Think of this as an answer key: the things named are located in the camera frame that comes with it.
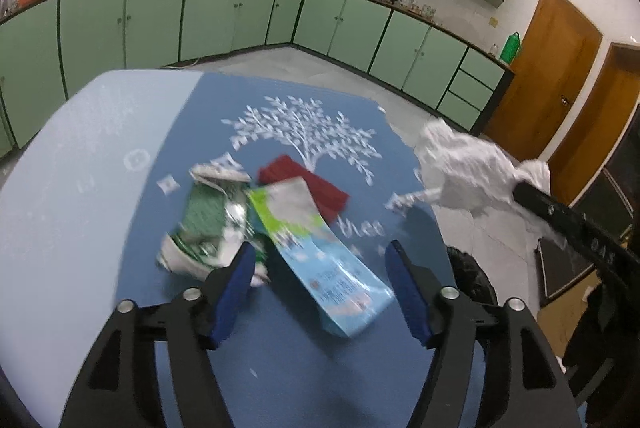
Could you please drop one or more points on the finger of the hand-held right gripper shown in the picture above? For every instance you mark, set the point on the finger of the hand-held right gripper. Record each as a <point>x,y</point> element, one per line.
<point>550,210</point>

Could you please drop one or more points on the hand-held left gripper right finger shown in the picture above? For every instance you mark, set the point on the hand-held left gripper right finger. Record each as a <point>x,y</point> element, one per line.
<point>406,295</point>

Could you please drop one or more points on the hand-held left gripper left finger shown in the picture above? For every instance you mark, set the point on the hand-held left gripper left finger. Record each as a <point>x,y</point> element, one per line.
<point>232,298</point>

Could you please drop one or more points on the green packet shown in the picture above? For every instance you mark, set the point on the green packet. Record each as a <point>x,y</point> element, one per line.
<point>205,218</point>

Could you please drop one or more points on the white paper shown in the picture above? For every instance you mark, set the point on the white paper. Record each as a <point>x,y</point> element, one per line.
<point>470,168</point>

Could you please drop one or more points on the light blue carton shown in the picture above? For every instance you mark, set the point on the light blue carton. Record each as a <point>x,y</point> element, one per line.
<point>320,253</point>

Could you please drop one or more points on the black glass cabinet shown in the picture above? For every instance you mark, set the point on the black glass cabinet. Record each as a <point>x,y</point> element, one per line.
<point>615,188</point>

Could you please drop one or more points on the cardboard box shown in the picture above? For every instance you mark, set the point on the cardboard box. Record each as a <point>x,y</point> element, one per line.
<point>565,318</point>

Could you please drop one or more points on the plain wooden door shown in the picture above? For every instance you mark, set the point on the plain wooden door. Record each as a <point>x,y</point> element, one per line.
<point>600,123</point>

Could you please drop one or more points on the dark red packet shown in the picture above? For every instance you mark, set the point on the dark red packet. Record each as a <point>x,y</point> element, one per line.
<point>320,190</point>

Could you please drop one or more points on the green thermos jug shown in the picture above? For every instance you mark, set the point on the green thermos jug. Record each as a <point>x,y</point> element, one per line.
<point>511,48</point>

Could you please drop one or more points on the blue mat with tree print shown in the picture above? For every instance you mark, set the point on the blue mat with tree print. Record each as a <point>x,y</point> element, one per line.
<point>280,128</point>

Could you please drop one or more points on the light blue table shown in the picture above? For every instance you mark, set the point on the light blue table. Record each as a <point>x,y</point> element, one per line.
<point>75,188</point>

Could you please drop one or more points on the row of glass jars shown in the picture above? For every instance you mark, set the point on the row of glass jars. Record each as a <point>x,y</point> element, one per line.
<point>417,7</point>

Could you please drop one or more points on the green base cabinet run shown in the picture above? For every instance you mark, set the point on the green base cabinet run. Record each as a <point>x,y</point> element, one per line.
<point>225,13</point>

